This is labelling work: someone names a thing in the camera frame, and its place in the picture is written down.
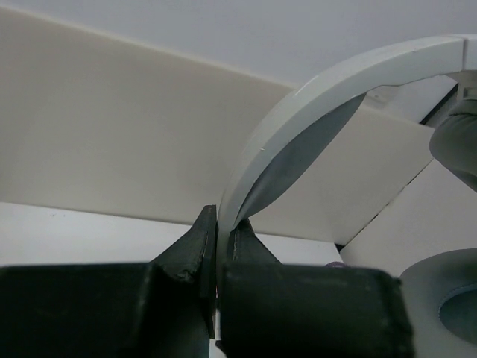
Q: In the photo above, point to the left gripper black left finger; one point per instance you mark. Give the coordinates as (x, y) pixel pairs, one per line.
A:
(162, 308)

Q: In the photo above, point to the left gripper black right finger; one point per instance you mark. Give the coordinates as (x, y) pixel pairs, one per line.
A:
(271, 309)

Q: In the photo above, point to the grey white over-ear headphones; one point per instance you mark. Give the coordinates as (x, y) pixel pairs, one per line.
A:
(429, 235)

